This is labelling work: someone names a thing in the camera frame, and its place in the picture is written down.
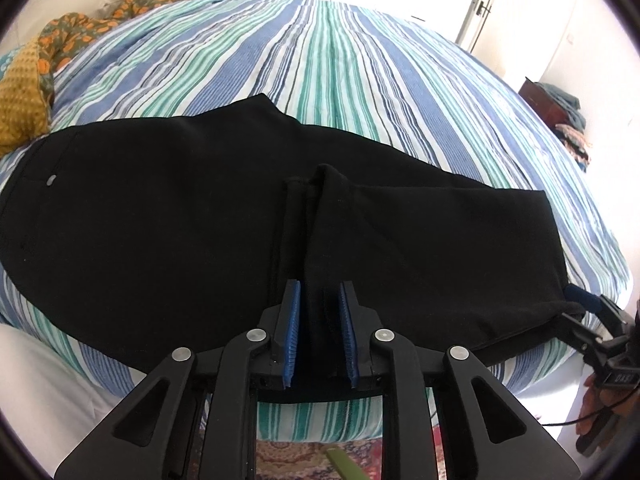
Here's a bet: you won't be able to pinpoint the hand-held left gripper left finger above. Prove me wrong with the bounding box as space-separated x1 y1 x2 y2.
54 281 302 480

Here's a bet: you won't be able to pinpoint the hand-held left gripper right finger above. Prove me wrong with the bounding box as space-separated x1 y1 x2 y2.
340 282 581 480

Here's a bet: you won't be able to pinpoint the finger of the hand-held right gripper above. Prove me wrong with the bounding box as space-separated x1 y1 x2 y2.
566 287 632 336
562 314 613 361

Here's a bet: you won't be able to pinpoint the black pants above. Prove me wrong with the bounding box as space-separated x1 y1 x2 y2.
0 94 586 403

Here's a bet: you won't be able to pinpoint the person's right hand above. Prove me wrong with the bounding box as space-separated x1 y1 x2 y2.
575 380 640 436

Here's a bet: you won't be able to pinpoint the red patterned rug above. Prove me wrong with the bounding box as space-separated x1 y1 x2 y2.
257 425 451 480

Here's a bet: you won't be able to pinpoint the pile of mixed clothes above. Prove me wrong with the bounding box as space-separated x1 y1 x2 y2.
555 124 592 173

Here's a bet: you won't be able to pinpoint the grey blue clothes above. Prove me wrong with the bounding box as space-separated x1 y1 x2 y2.
542 82 587 131

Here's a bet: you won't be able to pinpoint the dark wooden dresser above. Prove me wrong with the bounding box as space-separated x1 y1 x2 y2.
517 76 566 128

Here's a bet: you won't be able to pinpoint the striped bed cover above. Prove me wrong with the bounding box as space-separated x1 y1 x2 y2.
0 0 628 443

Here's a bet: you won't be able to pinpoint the white door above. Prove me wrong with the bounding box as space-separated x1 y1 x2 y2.
457 0 506 53

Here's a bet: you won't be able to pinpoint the mustard yellow pillow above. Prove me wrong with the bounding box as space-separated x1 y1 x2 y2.
0 37 56 158

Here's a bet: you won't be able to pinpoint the orange floral quilt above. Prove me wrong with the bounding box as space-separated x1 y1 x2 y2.
37 0 218 73

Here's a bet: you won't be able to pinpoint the black cable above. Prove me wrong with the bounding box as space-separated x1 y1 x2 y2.
545 410 601 428

